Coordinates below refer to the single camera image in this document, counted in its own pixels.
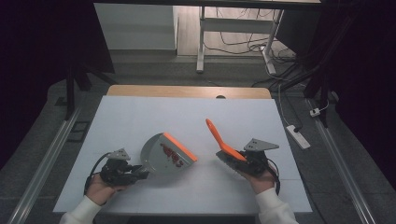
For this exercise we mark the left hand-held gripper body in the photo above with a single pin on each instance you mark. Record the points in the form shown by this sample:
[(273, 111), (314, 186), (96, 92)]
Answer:
[(117, 171)]

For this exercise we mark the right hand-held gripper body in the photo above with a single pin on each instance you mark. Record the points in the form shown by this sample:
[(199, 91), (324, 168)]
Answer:
[(258, 158)]

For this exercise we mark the grey dustpan with orange edge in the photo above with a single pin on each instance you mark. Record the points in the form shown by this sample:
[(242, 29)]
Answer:
[(162, 155)]

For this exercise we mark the orange brush with dark bristles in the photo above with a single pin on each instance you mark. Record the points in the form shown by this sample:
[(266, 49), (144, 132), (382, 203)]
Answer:
[(219, 137)]

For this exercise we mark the person's right hand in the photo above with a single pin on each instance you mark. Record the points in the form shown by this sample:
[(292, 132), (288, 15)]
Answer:
[(263, 183)]

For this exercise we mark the person's left hand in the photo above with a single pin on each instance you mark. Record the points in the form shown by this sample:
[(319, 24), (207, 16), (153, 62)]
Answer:
[(101, 191)]

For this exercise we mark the white power strip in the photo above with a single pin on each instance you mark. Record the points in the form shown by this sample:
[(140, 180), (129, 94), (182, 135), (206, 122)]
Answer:
[(299, 137)]

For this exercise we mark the white board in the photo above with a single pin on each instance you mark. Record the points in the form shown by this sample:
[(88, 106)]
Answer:
[(193, 193)]

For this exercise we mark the dark table grommet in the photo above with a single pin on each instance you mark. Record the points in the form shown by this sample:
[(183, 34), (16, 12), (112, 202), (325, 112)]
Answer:
[(220, 96)]

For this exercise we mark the small white adapter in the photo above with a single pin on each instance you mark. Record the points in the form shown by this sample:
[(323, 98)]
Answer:
[(315, 112)]

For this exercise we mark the wooden table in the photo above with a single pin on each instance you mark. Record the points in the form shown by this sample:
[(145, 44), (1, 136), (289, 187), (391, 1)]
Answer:
[(174, 90)]

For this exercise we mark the black metal stand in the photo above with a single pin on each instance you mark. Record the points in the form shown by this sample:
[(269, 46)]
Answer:
[(70, 93), (323, 93)]

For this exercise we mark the white cabinet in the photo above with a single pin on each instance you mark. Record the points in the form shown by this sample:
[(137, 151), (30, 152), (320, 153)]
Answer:
[(137, 28)]

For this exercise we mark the aluminium rail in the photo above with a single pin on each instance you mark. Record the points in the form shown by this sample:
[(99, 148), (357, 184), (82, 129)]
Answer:
[(342, 168), (46, 161)]

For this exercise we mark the white desk frame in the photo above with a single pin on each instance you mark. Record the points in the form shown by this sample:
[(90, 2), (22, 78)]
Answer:
[(236, 25)]

